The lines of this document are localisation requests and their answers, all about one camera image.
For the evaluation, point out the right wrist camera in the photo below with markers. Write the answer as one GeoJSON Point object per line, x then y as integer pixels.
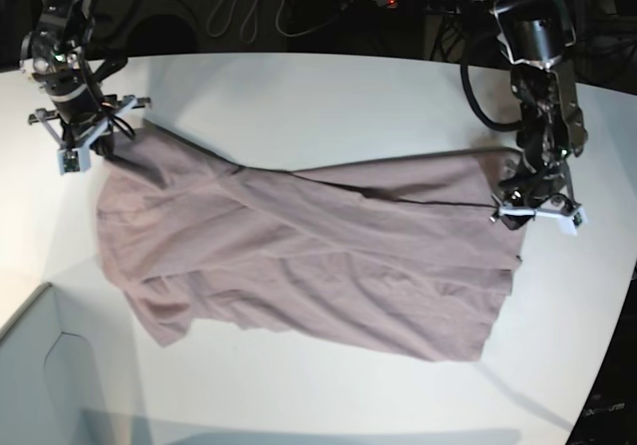
{"type": "Point", "coordinates": [74, 160]}

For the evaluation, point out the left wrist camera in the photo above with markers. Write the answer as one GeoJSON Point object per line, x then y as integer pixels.
{"type": "Point", "coordinates": [570, 221]}

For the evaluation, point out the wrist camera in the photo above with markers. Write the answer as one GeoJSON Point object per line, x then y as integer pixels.
{"type": "Point", "coordinates": [570, 221]}
{"type": "Point", "coordinates": [74, 160]}

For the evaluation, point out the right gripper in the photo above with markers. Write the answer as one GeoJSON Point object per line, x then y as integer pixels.
{"type": "Point", "coordinates": [92, 129]}

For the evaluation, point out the mauve t-shirt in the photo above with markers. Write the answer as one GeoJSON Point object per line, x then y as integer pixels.
{"type": "Point", "coordinates": [393, 255]}

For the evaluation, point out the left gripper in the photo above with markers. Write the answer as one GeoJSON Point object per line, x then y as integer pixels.
{"type": "Point", "coordinates": [524, 195]}

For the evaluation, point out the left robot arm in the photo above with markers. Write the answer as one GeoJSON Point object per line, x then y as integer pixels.
{"type": "Point", "coordinates": [534, 36]}

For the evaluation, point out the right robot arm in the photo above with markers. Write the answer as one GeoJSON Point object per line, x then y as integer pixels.
{"type": "Point", "coordinates": [54, 56]}

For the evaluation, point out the black power strip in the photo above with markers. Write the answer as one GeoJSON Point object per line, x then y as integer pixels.
{"type": "Point", "coordinates": [450, 7]}

